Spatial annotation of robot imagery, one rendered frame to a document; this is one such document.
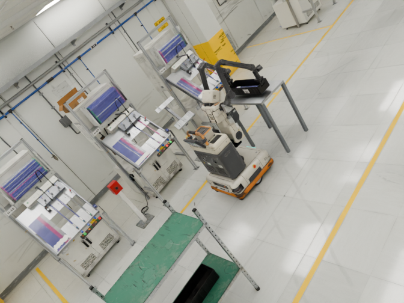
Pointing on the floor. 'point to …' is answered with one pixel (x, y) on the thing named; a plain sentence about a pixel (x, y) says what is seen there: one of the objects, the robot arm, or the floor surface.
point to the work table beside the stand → (258, 100)
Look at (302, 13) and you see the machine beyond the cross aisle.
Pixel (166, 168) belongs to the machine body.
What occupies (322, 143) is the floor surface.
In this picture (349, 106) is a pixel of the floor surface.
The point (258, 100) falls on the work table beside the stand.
